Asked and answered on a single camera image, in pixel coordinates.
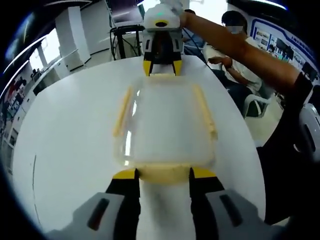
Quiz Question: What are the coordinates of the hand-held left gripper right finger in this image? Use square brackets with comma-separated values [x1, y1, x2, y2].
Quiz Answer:
[188, 166, 281, 240]

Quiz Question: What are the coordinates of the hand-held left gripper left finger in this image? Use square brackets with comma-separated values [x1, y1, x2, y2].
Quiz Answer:
[46, 168, 141, 240]

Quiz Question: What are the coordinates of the yellow plastic latch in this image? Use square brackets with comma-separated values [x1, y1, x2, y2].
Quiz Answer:
[193, 84, 219, 141]
[112, 85, 134, 138]
[136, 162, 194, 185]

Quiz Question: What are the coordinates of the clear lid with yellow clips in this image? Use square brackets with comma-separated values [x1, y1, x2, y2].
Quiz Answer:
[112, 72, 219, 185]

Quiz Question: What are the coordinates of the monitor on stand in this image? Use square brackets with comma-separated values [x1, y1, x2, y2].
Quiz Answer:
[109, 0, 145, 26]

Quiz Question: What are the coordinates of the white square column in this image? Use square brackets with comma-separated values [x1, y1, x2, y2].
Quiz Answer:
[54, 5, 91, 73]

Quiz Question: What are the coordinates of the person's black clothing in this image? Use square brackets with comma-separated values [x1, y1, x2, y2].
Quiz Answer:
[256, 71, 320, 226]

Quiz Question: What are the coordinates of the white office chair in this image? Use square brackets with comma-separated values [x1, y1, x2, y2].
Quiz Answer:
[243, 91, 273, 119]

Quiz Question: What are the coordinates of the white chest device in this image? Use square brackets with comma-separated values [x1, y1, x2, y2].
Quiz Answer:
[298, 103, 318, 161]

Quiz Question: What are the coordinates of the blue cable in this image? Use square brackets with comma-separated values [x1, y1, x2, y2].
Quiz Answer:
[183, 25, 210, 67]

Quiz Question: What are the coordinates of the wall display panel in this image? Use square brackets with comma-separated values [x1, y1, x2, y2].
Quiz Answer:
[250, 16, 320, 84]

